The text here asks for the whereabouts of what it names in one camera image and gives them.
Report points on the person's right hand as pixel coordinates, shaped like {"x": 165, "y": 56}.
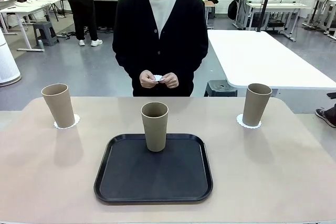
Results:
{"x": 146, "y": 79}

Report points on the person's left hand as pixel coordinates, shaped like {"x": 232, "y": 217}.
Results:
{"x": 172, "y": 81}

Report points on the white scalloped paper coaster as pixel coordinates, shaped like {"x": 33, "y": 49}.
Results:
{"x": 158, "y": 78}
{"x": 239, "y": 120}
{"x": 76, "y": 121}

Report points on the tall beige cup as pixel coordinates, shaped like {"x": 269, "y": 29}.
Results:
{"x": 60, "y": 108}
{"x": 254, "y": 108}
{"x": 155, "y": 132}

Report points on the dark grey plastic stool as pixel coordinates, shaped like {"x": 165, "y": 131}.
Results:
{"x": 219, "y": 89}

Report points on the person in black cardigan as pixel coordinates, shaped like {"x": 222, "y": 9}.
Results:
{"x": 131, "y": 32}

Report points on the black backpack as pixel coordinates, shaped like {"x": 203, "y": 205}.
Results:
{"x": 232, "y": 10}

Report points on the large white table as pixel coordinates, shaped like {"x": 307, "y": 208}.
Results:
{"x": 262, "y": 58}

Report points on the black plastic tray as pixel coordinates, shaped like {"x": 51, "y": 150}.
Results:
{"x": 152, "y": 182}

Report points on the grey step stool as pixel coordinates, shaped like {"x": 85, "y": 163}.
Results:
{"x": 46, "y": 32}

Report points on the small grey bottle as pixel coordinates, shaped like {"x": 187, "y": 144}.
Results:
{"x": 40, "y": 45}

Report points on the black tripod pole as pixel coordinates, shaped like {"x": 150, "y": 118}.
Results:
{"x": 265, "y": 1}

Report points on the white lab desk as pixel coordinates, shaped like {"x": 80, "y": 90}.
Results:
{"x": 275, "y": 5}

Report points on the white cylindrical air purifier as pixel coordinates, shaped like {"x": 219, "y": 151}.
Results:
{"x": 8, "y": 64}

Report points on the white desk with metal legs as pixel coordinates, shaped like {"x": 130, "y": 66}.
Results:
{"x": 26, "y": 9}

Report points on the black sneaker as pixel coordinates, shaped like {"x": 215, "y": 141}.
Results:
{"x": 324, "y": 116}

